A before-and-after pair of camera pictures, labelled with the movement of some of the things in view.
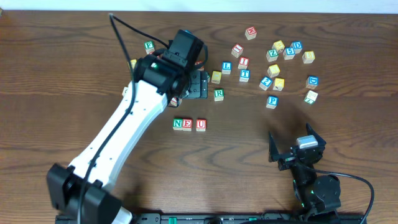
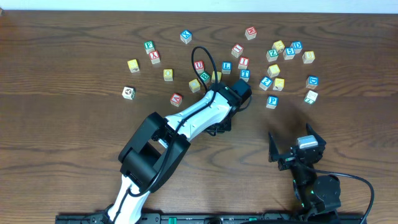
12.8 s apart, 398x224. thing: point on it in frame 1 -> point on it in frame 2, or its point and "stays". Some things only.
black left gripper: [199, 84] -> [219, 129]
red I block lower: [244, 63] stays
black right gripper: [294, 157] stays
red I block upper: [237, 50] stays
